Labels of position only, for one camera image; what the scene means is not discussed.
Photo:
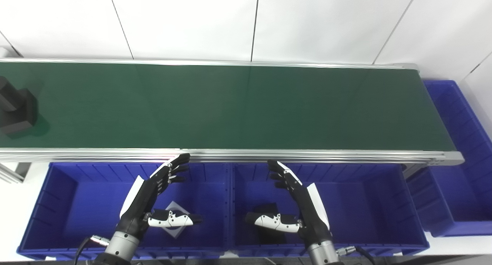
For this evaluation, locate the white flat square part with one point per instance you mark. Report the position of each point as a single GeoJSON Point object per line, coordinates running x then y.
{"type": "Point", "coordinates": [175, 232]}

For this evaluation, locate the black cylinder block part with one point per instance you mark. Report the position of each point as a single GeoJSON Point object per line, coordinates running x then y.
{"type": "Point", "coordinates": [19, 111]}

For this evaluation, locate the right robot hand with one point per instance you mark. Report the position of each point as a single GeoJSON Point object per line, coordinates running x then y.
{"type": "Point", "coordinates": [309, 207]}

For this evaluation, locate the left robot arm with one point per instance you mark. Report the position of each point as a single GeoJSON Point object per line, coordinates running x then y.
{"type": "Point", "coordinates": [121, 247]}

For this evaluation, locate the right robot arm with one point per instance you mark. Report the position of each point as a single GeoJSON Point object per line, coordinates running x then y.
{"type": "Point", "coordinates": [323, 253]}

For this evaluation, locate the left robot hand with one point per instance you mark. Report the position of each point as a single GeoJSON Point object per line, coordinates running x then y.
{"type": "Point", "coordinates": [148, 192]}

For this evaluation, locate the aluminium conveyor leg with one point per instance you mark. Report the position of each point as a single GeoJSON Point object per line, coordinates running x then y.
{"type": "Point", "coordinates": [11, 173]}
{"type": "Point", "coordinates": [411, 169]}

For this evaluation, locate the green conveyor belt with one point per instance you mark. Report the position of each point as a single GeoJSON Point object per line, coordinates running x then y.
{"type": "Point", "coordinates": [269, 155]}
{"type": "Point", "coordinates": [238, 107]}

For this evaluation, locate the blue plastic bin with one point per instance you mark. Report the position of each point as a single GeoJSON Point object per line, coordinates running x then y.
{"type": "Point", "coordinates": [461, 188]}
{"type": "Point", "coordinates": [361, 207]}
{"type": "Point", "coordinates": [88, 207]}

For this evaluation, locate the black part in bin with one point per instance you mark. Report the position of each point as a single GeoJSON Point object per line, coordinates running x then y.
{"type": "Point", "coordinates": [271, 208]}

